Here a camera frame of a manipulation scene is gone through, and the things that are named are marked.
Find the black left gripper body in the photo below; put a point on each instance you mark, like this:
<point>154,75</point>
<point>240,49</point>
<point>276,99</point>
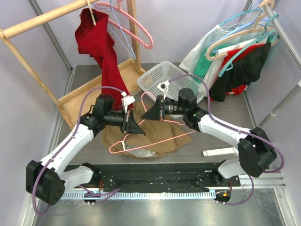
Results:
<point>120,119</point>

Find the blue wire hanger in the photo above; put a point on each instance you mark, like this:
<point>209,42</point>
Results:
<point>127,46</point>

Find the tan cloth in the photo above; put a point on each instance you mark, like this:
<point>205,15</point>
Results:
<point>162,134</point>

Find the beige hanger on metal rack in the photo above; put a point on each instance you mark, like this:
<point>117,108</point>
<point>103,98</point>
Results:
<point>241,32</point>

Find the light blue hanger on rack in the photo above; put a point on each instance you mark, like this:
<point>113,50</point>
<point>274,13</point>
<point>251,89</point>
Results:
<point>255,11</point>

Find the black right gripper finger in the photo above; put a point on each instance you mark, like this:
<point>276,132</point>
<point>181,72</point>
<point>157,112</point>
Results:
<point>154,113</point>
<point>159,102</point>

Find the red garment on rack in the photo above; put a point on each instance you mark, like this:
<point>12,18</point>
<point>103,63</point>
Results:
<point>238,89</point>

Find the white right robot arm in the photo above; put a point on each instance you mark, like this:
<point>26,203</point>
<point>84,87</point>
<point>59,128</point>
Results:
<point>255,152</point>

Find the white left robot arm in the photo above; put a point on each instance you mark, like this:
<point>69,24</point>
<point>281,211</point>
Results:
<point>47,179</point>

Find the red skirt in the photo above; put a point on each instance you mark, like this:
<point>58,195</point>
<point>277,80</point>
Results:
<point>96,42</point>

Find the thick pink plastic hanger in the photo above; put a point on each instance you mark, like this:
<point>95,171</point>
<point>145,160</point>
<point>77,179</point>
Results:
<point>131,16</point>

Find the black garment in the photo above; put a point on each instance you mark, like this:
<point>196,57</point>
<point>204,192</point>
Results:
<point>245,71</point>

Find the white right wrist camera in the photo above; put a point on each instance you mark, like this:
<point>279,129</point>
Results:
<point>164,87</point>

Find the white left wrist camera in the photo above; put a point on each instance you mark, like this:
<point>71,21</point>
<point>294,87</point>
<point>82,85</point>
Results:
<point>126,101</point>

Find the teal plastic hanger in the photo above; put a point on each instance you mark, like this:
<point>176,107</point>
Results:
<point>269,35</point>

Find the beige plastic hanger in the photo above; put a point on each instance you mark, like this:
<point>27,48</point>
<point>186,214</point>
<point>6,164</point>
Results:
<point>91,12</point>

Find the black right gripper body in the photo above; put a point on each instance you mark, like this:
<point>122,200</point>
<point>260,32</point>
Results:
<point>170,108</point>

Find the white garment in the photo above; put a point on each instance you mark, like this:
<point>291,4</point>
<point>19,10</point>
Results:
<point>218,32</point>

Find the wooden clothes rack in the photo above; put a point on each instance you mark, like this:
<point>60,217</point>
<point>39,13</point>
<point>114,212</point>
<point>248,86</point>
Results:
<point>23,102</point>

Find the white mesh basket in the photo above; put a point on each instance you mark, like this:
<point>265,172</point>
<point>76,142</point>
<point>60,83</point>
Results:
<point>166,71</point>

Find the green garment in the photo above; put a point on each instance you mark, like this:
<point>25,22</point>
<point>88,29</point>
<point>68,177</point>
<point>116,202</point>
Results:
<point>209,70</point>

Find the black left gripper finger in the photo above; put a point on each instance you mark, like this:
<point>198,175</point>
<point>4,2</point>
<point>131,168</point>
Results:
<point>130,116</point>
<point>134,128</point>

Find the metal clothes rack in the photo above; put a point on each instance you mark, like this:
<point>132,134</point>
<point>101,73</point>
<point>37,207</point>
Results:
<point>274,101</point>

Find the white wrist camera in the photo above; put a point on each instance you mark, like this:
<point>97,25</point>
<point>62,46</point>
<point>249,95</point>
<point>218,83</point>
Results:
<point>126,101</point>
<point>164,87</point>

